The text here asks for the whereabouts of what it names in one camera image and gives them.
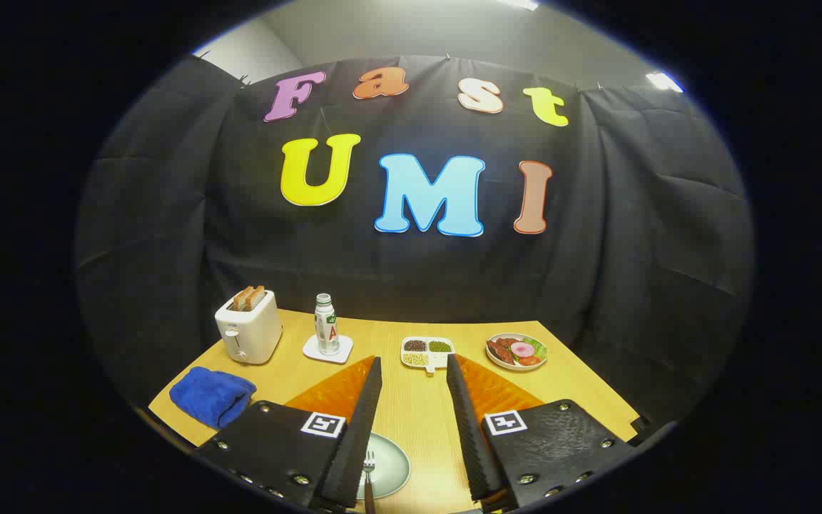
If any white square coaster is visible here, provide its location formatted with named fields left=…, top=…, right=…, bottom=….
left=302, top=334, right=354, bottom=364

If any pale green plate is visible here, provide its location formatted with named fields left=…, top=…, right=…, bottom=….
left=357, top=433, right=411, bottom=500

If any black backdrop cloth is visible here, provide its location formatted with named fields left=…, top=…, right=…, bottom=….
left=74, top=56, right=756, bottom=429

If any clear plastic drink bottle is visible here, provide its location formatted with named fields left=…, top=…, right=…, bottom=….
left=313, top=293, right=341, bottom=356

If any white divided dish with beans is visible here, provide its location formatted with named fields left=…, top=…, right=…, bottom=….
left=401, top=337, right=456, bottom=375

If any blue folded cloth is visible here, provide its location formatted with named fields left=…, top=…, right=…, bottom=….
left=169, top=366, right=257, bottom=430

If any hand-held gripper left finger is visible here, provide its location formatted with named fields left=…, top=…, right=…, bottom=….
left=193, top=356, right=383, bottom=511

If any fork with brown handle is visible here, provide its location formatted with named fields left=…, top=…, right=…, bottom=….
left=362, top=451, right=377, bottom=514

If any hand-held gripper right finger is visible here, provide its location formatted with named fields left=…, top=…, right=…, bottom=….
left=445, top=353, right=638, bottom=511

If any white plate with toy food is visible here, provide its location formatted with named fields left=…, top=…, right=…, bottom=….
left=485, top=333, right=549, bottom=371

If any white toaster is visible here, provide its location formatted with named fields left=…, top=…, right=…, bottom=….
left=214, top=289, right=283, bottom=366

